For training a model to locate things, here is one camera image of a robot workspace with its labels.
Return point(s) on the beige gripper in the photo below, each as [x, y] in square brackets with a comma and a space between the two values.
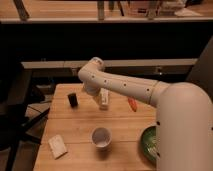
[97, 98]

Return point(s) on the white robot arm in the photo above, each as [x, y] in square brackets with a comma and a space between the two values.
[184, 115]

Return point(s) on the orange carrot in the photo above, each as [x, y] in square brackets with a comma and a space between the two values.
[132, 104]

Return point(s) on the white paper cup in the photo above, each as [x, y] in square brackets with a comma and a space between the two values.
[101, 138]

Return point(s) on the white sponge pad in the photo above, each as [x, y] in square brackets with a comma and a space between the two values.
[57, 146]

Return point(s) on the green ceramic plate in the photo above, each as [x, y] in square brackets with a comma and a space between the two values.
[148, 144]

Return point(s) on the dark chair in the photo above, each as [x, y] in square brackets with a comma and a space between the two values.
[16, 92]

